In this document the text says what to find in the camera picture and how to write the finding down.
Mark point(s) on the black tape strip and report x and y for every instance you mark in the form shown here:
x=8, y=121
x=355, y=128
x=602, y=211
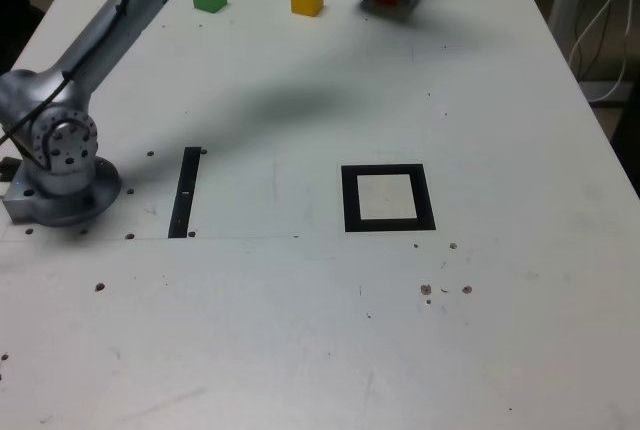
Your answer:
x=182, y=210

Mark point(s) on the black tape square outline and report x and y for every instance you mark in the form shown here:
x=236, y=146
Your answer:
x=350, y=200

